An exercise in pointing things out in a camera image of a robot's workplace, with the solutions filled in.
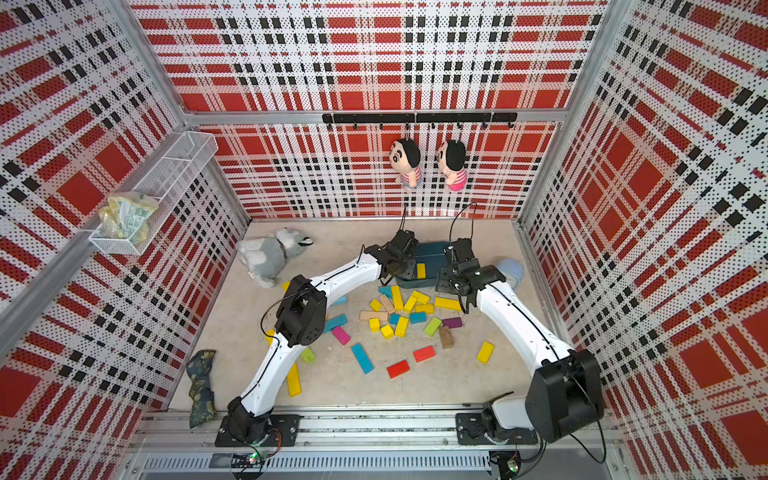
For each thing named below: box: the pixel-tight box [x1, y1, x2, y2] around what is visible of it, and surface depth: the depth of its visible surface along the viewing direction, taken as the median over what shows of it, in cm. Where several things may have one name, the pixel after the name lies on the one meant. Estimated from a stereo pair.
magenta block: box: [332, 326, 351, 346], surface depth 91 cm
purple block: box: [442, 317, 463, 329], surface depth 95 cm
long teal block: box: [351, 343, 375, 375], surface depth 89 cm
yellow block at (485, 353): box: [476, 341, 495, 365], surface depth 88 cm
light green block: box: [424, 316, 442, 337], surface depth 92 cm
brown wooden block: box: [439, 325, 455, 349], surface depth 90 cm
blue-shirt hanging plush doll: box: [389, 137, 423, 189], surface depth 95 cm
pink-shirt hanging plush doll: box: [438, 140, 468, 191], surface depth 97 cm
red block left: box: [387, 360, 410, 379], surface depth 86 cm
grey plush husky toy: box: [236, 227, 314, 289], surface depth 102 cm
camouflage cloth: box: [186, 350, 217, 429], surface depth 79 cm
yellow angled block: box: [392, 285, 404, 311], surface depth 100 cm
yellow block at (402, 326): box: [395, 316, 409, 338], surface depth 93 cm
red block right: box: [413, 345, 435, 363], surface depth 88 cm
